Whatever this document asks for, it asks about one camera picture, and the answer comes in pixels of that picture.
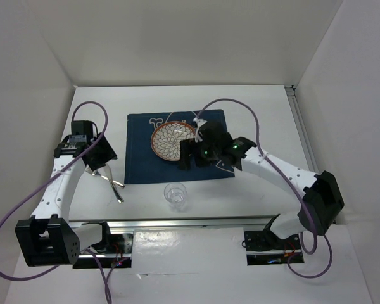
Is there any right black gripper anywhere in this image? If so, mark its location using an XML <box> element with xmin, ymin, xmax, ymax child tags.
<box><xmin>177</xmin><ymin>136</ymin><xmax>220</xmax><ymax>170</ymax></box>

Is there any floral ceramic plate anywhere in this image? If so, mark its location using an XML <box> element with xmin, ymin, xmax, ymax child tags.
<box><xmin>151</xmin><ymin>121</ymin><xmax>195</xmax><ymax>162</ymax></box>

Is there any silver table knife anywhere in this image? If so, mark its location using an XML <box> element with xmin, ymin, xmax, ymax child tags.
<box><xmin>104</xmin><ymin>165</ymin><xmax>124</xmax><ymax>204</ymax></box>

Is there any clear plastic cup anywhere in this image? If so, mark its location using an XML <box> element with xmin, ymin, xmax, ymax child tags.
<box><xmin>163</xmin><ymin>182</ymin><xmax>187</xmax><ymax>211</ymax></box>

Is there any blue whale placemat cloth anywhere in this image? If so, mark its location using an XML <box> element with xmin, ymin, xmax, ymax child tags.
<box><xmin>124</xmin><ymin>111</ymin><xmax>235</xmax><ymax>184</ymax></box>

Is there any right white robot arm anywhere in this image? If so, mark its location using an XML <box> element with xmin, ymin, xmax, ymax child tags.
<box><xmin>179</xmin><ymin>120</ymin><xmax>345</xmax><ymax>248</ymax></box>

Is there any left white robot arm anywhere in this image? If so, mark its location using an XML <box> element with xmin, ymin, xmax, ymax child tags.
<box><xmin>15</xmin><ymin>120</ymin><xmax>117</xmax><ymax>267</ymax></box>

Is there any silver fork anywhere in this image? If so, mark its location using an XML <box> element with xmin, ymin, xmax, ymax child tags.
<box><xmin>85</xmin><ymin>167</ymin><xmax>125</xmax><ymax>189</ymax></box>

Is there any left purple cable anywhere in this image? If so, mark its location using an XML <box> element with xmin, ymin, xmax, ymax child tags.
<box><xmin>0</xmin><ymin>101</ymin><xmax>113</xmax><ymax>303</ymax></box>

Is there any purple cable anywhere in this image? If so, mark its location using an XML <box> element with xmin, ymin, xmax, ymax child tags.
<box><xmin>198</xmin><ymin>98</ymin><xmax>333</xmax><ymax>279</ymax></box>
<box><xmin>0</xmin><ymin>101</ymin><xmax>113</xmax><ymax>303</ymax></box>

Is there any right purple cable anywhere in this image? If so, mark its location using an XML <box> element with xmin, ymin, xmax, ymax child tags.
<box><xmin>198</xmin><ymin>98</ymin><xmax>333</xmax><ymax>279</ymax></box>

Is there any front aluminium rail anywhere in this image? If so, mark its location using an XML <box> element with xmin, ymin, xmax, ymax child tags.
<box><xmin>70</xmin><ymin>215</ymin><xmax>272</xmax><ymax>231</ymax></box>

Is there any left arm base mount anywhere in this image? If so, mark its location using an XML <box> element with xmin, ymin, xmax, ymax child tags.
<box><xmin>73</xmin><ymin>222</ymin><xmax>134</xmax><ymax>269</ymax></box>

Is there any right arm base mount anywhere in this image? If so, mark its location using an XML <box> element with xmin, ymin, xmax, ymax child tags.
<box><xmin>241</xmin><ymin>217</ymin><xmax>305</xmax><ymax>266</ymax></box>

